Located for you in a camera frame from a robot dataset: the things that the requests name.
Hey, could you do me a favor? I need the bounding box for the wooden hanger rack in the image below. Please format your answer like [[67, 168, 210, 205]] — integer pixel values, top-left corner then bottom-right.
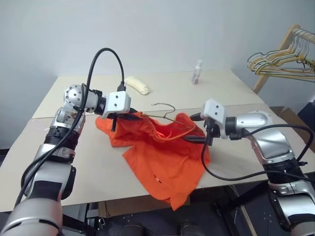
[[252, 24, 315, 94]]

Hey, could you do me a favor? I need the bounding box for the white bottle pink label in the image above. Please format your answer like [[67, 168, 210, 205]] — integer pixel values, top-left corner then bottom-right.
[[191, 59, 204, 86]]

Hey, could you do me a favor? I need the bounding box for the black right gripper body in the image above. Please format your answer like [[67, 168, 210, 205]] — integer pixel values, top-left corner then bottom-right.
[[203, 117, 221, 146]]

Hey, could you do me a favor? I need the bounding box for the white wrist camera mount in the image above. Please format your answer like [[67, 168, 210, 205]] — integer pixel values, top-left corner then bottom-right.
[[102, 90, 132, 119], [201, 99, 228, 140]]

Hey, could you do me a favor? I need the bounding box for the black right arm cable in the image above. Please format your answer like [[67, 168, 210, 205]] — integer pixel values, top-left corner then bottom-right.
[[201, 124, 315, 182]]

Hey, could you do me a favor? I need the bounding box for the brown cardboard box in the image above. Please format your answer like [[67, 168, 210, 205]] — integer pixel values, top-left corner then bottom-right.
[[270, 105, 305, 128]]

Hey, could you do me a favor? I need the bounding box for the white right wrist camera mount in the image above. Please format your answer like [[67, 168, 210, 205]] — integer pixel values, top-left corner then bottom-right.
[[201, 99, 228, 140]]

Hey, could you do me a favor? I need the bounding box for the tan wire hanger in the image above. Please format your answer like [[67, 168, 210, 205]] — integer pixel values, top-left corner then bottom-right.
[[151, 102, 197, 131]]

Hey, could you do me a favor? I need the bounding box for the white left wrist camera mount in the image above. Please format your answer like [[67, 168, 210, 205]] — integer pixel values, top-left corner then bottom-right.
[[102, 90, 132, 119]]

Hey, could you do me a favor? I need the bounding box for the cream rolled cloth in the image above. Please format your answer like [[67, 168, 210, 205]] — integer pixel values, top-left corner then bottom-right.
[[124, 76, 151, 95]]

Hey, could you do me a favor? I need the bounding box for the black metal table leg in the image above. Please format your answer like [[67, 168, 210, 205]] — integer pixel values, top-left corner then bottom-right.
[[227, 180, 271, 212]]

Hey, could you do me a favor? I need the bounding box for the orange t-shirt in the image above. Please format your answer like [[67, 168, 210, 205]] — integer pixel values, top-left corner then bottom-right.
[[95, 112, 211, 211]]

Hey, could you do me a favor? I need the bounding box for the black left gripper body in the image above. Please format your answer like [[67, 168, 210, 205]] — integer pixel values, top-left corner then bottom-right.
[[109, 112, 135, 133]]

